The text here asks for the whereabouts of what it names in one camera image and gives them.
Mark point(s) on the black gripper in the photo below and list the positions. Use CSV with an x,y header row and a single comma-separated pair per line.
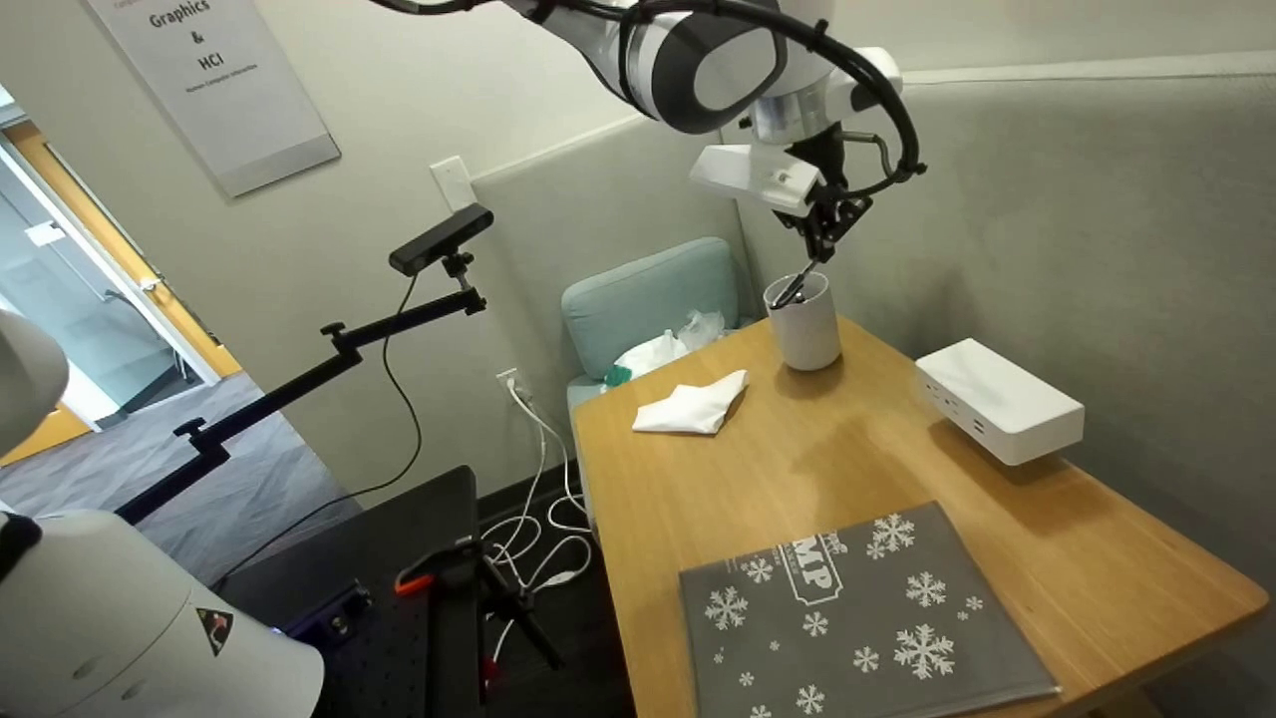
x,y
836,180

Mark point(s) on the white ceramic cup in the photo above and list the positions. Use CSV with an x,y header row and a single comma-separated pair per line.
x,y
807,339

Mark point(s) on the teal upholstered chair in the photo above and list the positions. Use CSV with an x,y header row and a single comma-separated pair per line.
x,y
642,302

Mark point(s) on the white plastic bag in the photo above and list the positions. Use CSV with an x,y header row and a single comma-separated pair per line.
x,y
664,343

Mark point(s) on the white folded tissue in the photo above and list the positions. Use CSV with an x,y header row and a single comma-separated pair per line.
x,y
691,403

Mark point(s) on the white power strip box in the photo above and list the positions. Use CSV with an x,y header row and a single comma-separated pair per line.
x,y
998,401

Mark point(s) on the grey snowflake folder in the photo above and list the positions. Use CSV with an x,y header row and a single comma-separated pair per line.
x,y
852,623

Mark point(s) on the black tripod stand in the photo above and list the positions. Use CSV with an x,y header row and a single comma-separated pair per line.
x,y
510,604

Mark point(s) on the black floor platform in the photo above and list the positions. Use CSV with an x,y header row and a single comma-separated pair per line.
x,y
351,585

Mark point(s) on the white wall socket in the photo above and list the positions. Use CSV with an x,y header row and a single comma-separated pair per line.
x,y
510,379

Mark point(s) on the white wall switch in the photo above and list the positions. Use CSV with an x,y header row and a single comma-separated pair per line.
x,y
452,180

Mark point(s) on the black stereo camera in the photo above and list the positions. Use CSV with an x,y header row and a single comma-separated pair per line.
x,y
441,240

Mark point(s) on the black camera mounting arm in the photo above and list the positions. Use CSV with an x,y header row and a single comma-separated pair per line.
x,y
293,394

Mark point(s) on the grey wall poster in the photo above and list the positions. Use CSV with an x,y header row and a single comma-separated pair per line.
x,y
222,101

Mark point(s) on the wooden door frame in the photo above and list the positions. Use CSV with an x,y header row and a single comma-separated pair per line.
x,y
123,254

